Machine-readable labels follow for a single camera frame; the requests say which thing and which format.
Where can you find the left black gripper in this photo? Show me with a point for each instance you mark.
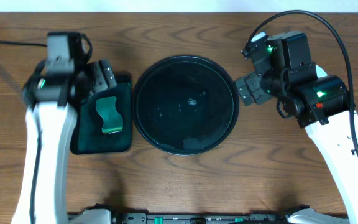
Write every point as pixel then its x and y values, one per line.
pixel 103 76

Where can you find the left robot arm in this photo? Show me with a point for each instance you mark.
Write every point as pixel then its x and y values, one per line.
pixel 43 192

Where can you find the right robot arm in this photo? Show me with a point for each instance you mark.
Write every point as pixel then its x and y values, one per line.
pixel 337 142

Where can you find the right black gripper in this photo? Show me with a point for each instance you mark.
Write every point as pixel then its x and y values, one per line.
pixel 262 96

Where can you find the black rectangular water tray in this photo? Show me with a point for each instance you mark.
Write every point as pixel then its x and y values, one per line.
pixel 88 136

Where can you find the green yellow sponge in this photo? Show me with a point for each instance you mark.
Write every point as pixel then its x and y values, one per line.
pixel 112 120

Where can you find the round black tray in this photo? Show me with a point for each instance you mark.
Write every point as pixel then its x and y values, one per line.
pixel 185 105

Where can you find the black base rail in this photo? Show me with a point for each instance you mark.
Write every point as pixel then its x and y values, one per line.
pixel 197 218

